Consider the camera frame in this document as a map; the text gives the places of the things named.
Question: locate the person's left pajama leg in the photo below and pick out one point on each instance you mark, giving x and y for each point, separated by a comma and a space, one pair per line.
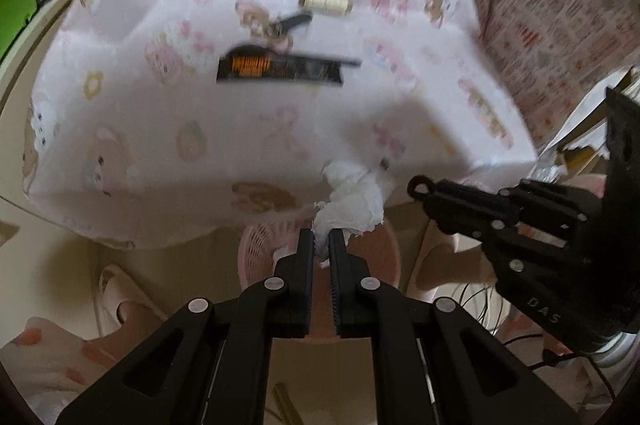
50, 355

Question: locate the white tissue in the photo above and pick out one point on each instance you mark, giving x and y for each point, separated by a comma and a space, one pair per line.
350, 205

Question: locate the pink bear print cloth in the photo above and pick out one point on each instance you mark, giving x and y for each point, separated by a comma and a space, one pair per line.
200, 130

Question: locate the green storage box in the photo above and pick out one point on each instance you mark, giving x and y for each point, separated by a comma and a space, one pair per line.
12, 5

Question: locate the pink plastic basket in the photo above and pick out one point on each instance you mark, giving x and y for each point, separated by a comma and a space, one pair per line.
260, 245

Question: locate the brown stick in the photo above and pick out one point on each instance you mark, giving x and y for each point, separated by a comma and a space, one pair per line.
285, 405

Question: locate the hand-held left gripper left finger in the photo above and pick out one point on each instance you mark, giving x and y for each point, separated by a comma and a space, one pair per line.
304, 265

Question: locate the cream thread spool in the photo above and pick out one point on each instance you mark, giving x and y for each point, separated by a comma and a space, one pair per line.
325, 1

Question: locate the pile of papers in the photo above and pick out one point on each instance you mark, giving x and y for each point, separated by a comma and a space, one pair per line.
580, 120

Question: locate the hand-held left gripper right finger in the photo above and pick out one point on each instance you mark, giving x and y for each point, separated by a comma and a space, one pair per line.
340, 265

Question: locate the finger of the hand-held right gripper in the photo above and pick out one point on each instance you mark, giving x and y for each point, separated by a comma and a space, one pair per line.
500, 232
470, 195

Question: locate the patterned quilt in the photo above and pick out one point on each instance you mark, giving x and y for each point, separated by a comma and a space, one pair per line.
540, 15

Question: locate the person's foot in slipper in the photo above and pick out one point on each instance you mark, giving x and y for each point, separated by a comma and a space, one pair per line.
125, 290

